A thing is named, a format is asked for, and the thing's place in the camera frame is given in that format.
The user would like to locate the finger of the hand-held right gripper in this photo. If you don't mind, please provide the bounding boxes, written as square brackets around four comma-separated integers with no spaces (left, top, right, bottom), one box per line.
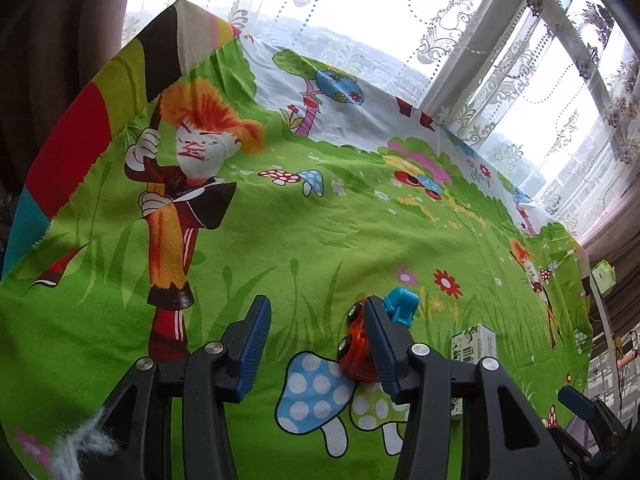
[557,385,626,436]

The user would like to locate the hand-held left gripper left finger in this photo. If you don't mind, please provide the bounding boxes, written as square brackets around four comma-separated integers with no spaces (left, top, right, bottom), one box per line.
[75,295,272,480]

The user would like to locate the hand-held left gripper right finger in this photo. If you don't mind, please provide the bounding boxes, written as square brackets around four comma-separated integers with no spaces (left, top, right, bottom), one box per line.
[363,296,573,480]

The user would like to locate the red toy car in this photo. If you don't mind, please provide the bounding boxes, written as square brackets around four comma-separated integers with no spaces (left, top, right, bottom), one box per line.
[336,297,382,386]

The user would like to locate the blue toy truck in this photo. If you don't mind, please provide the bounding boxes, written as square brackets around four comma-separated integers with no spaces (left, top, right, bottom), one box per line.
[382,287,420,328]

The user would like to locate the white lace curtain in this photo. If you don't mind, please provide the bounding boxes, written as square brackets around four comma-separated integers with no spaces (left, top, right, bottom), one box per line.
[122,0,640,241]
[587,355,640,411]

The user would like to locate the white side table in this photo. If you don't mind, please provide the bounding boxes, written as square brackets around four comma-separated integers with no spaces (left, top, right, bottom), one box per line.
[592,285,618,356]

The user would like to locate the green white carton box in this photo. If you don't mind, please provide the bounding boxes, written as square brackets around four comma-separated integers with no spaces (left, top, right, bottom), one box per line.
[450,324,497,418]

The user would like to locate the green tissue pack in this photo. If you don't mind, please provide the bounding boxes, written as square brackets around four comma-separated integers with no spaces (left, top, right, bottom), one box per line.
[590,260,617,297]

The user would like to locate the green printed blanket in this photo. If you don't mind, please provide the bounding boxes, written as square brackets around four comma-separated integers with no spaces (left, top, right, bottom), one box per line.
[0,0,593,480]

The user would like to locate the brown patterned curtain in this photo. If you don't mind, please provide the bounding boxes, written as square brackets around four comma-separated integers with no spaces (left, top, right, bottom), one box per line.
[0,0,141,196]
[575,200,640,321]

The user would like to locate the white fluffy sleeve cuff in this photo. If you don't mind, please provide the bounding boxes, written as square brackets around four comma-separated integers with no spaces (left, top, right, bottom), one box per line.
[47,407,131,480]

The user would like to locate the white window frame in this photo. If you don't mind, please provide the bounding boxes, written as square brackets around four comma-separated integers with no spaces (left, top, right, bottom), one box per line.
[417,0,596,131]

